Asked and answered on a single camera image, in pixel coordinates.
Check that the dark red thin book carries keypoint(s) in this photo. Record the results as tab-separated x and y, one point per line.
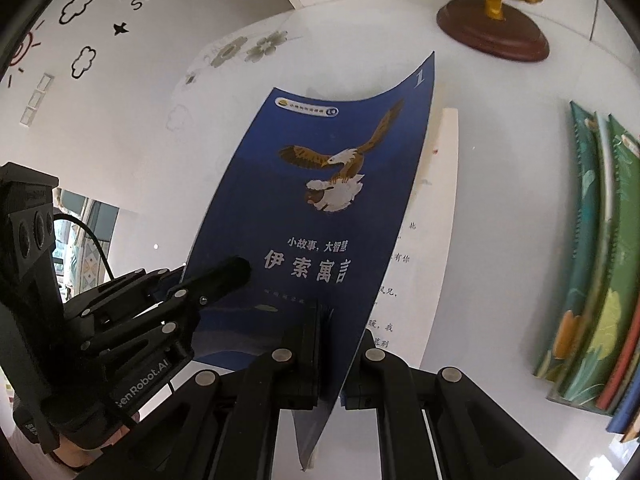
608	394

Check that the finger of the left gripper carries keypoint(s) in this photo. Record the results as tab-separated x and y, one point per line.
191	295

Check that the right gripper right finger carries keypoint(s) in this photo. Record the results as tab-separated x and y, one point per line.
441	425

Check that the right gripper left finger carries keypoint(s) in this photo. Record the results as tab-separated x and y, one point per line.
223	426

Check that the teal green leftmost book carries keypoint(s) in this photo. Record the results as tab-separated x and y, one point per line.
568	313

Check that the person's left hand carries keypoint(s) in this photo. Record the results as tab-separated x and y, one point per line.
75	457

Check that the dark blue eagle fable book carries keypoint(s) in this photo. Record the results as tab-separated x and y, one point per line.
313	199

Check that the green leafy book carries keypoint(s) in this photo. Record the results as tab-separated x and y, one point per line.
614	287

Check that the blue fairy tale book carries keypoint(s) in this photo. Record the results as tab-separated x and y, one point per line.
624	413

